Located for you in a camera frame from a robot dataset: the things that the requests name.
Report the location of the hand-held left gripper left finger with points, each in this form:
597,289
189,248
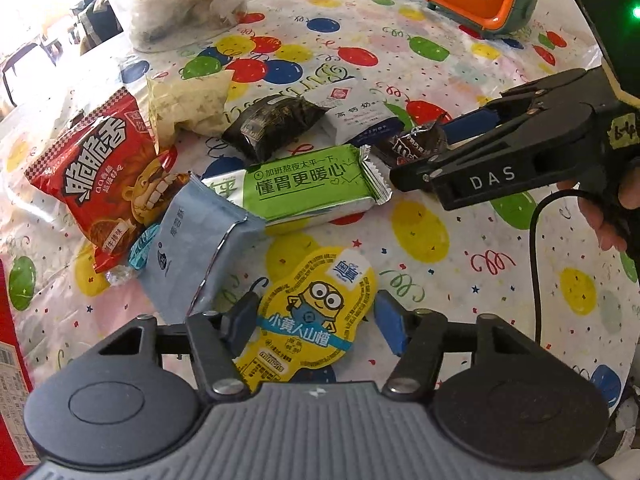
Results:
244,322

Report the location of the person's right hand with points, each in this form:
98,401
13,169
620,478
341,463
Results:
602,222

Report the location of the red snack packet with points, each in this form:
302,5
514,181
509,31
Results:
100,170

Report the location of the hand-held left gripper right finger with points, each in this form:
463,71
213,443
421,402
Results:
391,325

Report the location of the brown chocolate packet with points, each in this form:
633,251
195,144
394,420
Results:
405,147

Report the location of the red cardboard box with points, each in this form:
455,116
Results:
10,385

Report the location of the pale yellow snack packet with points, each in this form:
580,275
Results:
195,100

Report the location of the green biscuit packet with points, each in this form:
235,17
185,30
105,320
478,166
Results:
300,185

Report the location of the grey-blue snack packet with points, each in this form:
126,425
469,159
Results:
195,245

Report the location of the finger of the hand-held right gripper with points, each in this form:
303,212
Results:
475,122
480,180

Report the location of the clear wrapped candy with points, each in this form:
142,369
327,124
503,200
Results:
119,275

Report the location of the teal wrapped candy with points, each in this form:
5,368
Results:
142,250

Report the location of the clear plastic bag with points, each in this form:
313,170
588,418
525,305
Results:
185,0

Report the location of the black snack packet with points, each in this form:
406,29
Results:
270,125

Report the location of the white snack packet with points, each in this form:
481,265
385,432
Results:
350,110

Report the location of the balloon print tablecloth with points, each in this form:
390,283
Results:
475,270

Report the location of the yellow cartoon snack packet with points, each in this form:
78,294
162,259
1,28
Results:
310,310

